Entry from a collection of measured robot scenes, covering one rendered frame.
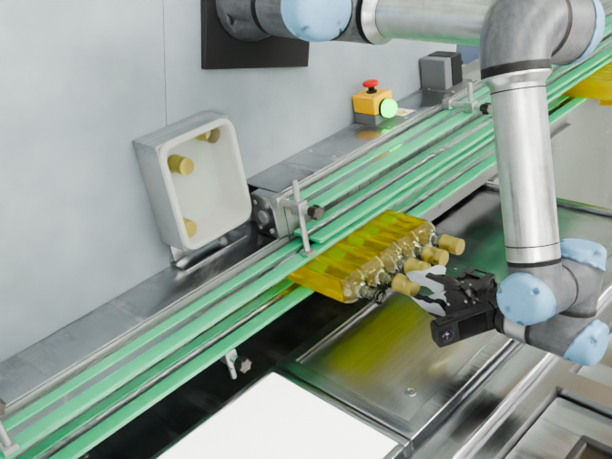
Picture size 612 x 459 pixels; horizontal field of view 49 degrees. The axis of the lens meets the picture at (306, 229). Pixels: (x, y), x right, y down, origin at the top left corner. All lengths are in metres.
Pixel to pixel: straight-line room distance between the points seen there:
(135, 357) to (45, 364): 0.15
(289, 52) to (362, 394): 0.73
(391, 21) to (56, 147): 0.63
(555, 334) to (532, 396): 0.18
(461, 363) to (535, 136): 0.51
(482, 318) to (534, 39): 0.48
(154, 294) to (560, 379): 0.77
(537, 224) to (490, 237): 0.79
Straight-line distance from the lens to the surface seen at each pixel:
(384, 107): 1.65
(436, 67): 1.85
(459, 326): 1.19
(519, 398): 1.29
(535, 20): 1.00
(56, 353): 1.27
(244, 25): 1.35
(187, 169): 1.31
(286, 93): 1.53
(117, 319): 1.30
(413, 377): 1.30
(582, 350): 1.14
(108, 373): 1.21
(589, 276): 1.11
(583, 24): 1.10
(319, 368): 1.34
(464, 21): 1.18
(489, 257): 1.69
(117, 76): 1.29
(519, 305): 0.99
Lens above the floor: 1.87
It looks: 43 degrees down
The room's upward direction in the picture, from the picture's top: 109 degrees clockwise
